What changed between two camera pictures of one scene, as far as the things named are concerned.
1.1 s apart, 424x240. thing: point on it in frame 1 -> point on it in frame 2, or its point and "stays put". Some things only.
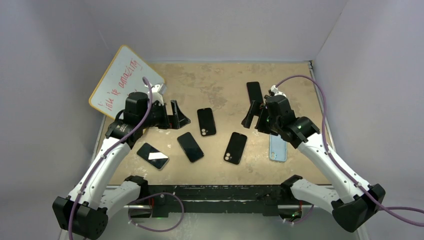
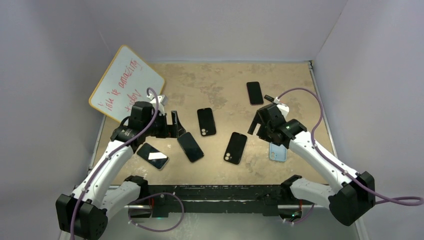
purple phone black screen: (255, 92) stays put
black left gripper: (176, 121) -> (171, 131)
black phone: (206, 121) stays put
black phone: (235, 148) stays put
